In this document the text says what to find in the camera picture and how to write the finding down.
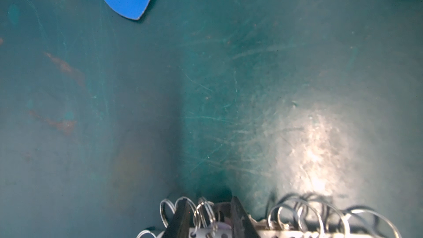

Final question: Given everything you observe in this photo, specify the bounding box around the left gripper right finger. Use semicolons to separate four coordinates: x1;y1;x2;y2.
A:
230;196;260;238

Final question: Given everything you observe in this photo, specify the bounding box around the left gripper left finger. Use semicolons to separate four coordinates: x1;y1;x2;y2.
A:
161;199;192;238

